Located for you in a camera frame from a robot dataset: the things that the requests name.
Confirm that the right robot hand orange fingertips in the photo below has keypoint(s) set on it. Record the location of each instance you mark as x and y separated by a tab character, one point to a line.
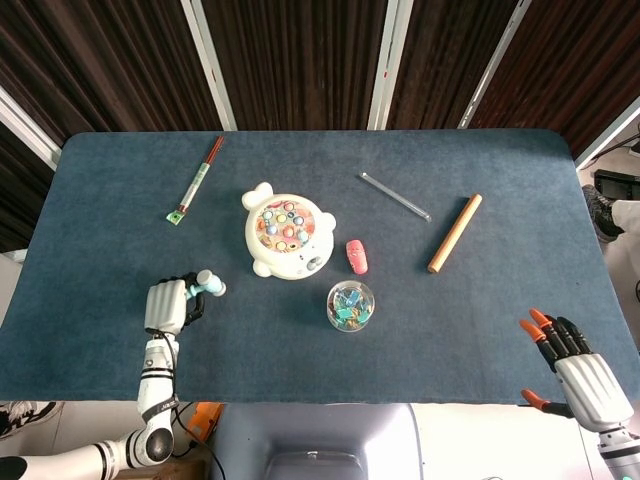
592	387

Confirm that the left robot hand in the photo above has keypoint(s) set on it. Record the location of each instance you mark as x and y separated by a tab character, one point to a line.
165	305

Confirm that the light blue toy hammer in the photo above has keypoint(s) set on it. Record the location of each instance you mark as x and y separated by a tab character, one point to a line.
207	281

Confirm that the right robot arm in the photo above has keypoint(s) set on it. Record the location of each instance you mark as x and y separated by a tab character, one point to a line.
617	452

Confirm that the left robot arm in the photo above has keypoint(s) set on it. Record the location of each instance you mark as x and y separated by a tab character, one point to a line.
155	385

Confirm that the white whack-a-mole toy game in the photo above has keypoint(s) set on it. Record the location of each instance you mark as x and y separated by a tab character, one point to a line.
280	260

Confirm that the chopsticks in paper sleeve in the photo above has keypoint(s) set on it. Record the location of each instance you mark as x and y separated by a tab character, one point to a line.
192	190

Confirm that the orange device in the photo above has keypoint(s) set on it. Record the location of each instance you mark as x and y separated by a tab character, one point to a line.
206	420

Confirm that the blue table cloth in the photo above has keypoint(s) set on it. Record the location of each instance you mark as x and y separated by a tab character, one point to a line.
450	325

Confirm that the cardboard box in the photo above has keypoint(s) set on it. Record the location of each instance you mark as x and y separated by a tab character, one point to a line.
187	472

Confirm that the black grey sneaker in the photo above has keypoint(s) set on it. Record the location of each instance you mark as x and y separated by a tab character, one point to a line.
602	215

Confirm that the white trouser leg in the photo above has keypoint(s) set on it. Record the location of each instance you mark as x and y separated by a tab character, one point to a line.
629	216

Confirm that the white grey sneaker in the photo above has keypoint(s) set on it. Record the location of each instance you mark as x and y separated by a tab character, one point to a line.
27	417

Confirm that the dark brown slatted panel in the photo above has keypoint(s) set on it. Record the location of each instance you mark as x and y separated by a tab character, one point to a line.
300	60
450	50
100	60
20	200
575	60

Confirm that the clear box of binder clips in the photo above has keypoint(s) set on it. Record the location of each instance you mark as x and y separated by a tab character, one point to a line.
351	306

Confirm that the grey robot torso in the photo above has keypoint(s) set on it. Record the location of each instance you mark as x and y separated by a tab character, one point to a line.
315	435

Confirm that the pink oblong toy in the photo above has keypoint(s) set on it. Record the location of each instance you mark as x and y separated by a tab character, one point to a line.
358	257

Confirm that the wooden rolling pin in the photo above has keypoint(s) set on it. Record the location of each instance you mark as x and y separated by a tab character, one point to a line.
455	232

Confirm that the black flat case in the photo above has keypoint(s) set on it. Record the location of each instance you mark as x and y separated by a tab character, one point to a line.
617	176

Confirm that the clear glass test tube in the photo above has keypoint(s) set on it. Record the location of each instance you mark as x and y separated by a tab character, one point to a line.
395	197

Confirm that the white screen frame post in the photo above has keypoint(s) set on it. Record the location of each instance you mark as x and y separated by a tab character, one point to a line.
389	65
210	70
27	125
492	65
607	132

